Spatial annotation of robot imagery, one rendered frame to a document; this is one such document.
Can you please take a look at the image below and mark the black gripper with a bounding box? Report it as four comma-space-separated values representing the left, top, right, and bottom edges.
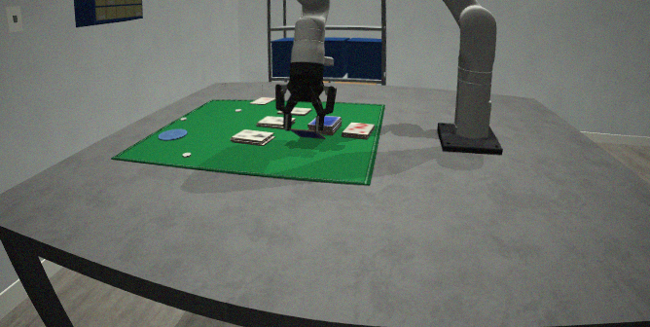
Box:
275, 62, 337, 133

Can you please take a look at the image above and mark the blue round disc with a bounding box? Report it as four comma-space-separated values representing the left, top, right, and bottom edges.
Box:
158, 129, 188, 141

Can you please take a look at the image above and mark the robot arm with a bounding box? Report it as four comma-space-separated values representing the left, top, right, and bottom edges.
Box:
291, 0, 496, 139

